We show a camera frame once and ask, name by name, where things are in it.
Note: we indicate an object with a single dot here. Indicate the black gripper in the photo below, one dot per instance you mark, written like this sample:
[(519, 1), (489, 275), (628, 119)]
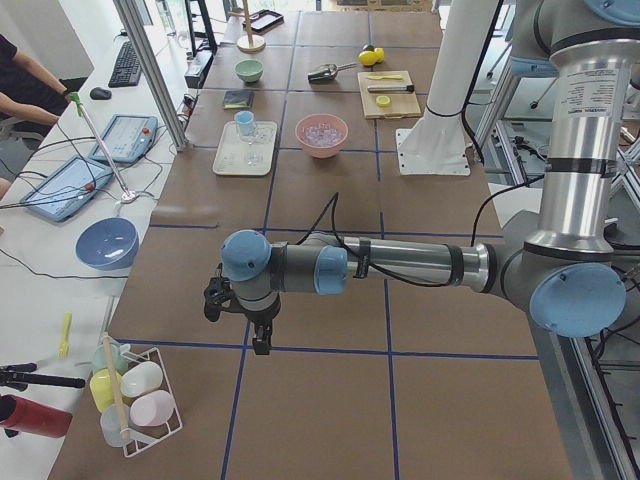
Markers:
[(260, 317)]

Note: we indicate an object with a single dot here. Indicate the pink bowl of ice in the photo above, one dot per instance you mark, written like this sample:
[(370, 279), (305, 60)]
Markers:
[(322, 135)]

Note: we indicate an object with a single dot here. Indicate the metal ice scoop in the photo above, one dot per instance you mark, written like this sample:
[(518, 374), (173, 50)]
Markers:
[(327, 72)]

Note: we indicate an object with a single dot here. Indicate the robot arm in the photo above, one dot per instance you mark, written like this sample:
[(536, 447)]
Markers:
[(554, 264)]

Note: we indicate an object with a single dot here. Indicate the light blue cup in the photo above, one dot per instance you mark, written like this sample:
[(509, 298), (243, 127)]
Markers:
[(245, 123)]

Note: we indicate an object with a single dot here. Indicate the blue bowl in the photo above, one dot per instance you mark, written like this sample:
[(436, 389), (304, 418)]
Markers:
[(109, 244)]

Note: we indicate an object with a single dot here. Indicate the cream serving tray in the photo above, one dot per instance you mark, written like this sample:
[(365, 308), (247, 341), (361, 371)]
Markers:
[(230, 158)]

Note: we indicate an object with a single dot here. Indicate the yellow plastic fork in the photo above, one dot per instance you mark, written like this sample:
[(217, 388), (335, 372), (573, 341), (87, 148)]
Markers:
[(63, 348)]

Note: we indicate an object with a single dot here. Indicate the clear wine glass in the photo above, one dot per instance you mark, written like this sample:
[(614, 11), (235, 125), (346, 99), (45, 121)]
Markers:
[(254, 140)]

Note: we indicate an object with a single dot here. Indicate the far teach pendant tablet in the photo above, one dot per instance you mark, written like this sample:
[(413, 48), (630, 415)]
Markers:
[(129, 137)]

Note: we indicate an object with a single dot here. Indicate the teach pendant tablet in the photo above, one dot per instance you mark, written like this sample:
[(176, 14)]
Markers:
[(129, 137), (68, 188)]

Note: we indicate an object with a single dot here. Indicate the dark grey folded cloth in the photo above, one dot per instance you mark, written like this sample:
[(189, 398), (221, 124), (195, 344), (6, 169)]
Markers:
[(238, 99)]

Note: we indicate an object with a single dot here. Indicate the near teach pendant tablet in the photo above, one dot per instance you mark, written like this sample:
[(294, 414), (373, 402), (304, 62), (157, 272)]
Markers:
[(68, 188)]

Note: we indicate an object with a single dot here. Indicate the red bottle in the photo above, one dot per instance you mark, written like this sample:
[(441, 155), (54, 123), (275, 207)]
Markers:
[(19, 414)]

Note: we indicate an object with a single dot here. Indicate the lemon half slice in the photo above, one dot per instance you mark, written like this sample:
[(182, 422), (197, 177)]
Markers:
[(383, 101)]

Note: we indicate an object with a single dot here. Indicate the green ceramic bowl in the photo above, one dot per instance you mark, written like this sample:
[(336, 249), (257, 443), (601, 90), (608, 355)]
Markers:
[(249, 71)]

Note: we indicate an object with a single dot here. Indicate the wooden cutting board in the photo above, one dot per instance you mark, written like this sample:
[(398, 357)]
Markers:
[(402, 105)]

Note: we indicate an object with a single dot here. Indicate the yellow plastic knife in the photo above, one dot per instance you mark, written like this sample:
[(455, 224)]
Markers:
[(384, 77)]

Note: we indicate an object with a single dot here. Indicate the metal cylinder rod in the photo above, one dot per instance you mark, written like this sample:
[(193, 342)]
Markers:
[(391, 89)]

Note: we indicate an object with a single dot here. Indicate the wooden stand with base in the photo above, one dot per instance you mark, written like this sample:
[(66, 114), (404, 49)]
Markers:
[(250, 42)]

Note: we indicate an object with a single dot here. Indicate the black computer mouse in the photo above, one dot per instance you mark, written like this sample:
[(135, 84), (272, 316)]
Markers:
[(98, 93)]

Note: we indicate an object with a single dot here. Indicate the yellow lemon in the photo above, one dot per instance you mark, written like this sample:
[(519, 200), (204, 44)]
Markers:
[(380, 54), (368, 58)]

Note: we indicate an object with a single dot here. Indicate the black keyboard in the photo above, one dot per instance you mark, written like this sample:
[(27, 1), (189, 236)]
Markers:
[(127, 68)]

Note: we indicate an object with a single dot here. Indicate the person at desk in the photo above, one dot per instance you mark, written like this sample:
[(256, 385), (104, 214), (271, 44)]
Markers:
[(30, 92)]

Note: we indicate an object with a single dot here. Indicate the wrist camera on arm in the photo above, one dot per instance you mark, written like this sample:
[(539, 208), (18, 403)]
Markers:
[(218, 296)]

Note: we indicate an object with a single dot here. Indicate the white wire cup rack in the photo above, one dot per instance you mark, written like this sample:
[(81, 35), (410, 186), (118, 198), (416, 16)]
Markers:
[(134, 397)]

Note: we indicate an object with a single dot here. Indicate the aluminium frame post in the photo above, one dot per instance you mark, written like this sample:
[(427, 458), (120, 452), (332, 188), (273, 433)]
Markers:
[(133, 24)]

